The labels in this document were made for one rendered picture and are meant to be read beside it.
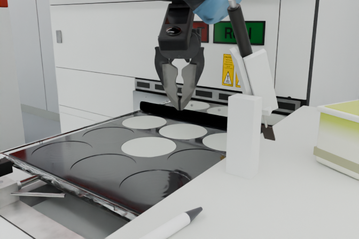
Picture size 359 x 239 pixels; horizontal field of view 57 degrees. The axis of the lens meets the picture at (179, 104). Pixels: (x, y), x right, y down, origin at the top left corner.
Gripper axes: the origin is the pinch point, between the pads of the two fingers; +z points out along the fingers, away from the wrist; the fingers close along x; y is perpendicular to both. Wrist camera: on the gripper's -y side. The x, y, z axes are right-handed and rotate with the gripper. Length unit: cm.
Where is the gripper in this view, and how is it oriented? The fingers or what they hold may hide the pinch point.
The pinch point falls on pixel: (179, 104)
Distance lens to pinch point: 62.2
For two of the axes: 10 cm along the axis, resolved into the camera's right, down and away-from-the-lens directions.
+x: -9.9, -0.3, 1.1
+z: 0.0, 9.7, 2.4
